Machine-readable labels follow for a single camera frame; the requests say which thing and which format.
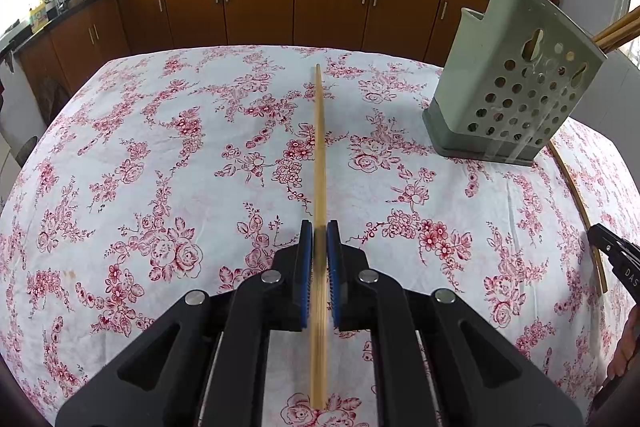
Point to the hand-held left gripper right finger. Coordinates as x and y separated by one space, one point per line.
334 277

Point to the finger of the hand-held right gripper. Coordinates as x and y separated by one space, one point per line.
622 264

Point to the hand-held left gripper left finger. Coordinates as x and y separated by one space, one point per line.
306 277

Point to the green perforated utensil holder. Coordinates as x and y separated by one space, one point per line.
480 57

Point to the person's right hand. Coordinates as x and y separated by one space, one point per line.
625 354

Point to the red floral tablecloth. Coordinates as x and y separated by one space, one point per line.
175 157

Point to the brown wooden kitchen cabinets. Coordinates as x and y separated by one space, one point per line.
260 2

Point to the yellow bottle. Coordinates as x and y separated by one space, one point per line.
40 18

